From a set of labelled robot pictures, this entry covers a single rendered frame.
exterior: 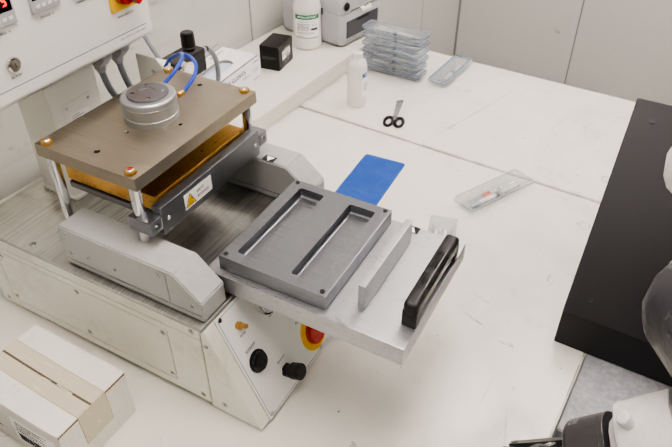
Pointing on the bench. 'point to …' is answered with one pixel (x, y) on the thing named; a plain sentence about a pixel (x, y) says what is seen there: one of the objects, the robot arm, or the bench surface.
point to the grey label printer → (337, 1)
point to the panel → (273, 399)
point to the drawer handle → (447, 251)
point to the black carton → (276, 51)
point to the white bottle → (356, 80)
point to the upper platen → (159, 175)
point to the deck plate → (233, 201)
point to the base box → (132, 332)
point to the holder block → (307, 243)
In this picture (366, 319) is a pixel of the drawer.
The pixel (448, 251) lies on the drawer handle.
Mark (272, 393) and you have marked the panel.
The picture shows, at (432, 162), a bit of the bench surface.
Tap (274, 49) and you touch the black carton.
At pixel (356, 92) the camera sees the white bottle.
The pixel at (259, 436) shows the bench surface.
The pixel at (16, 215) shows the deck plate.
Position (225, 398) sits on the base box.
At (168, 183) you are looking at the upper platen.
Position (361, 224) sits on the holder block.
